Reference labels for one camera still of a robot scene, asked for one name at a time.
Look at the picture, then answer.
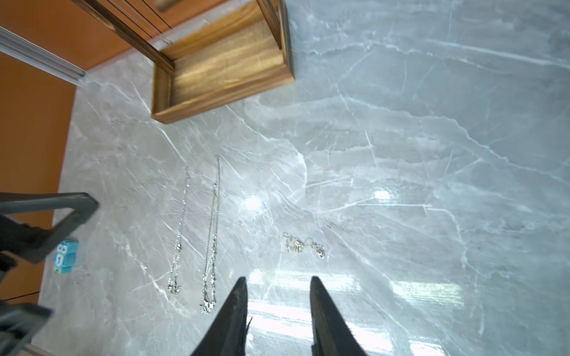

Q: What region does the left aluminium corner post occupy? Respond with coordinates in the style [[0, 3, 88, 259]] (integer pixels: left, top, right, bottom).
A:
[[1, 28, 86, 85]]

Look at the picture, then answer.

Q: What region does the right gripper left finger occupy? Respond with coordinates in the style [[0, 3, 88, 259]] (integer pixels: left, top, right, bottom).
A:
[[191, 277, 249, 356]]

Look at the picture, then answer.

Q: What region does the silver chain necklace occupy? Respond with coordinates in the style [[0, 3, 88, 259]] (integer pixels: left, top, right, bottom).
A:
[[166, 165, 191, 295]]

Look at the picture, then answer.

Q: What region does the small blue owl toy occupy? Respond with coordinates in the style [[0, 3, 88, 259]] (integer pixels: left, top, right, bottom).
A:
[[53, 240, 79, 274]]

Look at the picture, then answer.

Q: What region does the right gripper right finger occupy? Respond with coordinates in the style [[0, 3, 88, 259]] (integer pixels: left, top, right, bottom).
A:
[[310, 276, 366, 356]]

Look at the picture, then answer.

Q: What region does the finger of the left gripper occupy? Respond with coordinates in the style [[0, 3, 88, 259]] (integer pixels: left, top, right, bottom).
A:
[[1, 302, 53, 356], [1, 192, 99, 264]]

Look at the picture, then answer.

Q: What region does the wooden jewelry display stand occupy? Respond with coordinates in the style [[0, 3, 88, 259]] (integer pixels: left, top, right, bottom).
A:
[[77, 1, 295, 124]]

